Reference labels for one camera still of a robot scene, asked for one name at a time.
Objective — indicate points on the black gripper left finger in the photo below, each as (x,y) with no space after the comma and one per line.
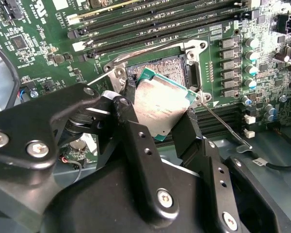
(26,126)

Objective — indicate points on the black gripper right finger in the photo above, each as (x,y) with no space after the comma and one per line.
(213,194)

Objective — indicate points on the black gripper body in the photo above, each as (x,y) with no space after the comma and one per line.
(99,206)

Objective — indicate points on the metal socket locking lever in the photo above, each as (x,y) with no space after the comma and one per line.
(148,53)
(218,119)

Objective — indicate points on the metal socket cover frame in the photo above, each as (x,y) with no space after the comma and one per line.
(116,80)

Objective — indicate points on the silver CPU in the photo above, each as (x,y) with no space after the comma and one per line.
(160,106)

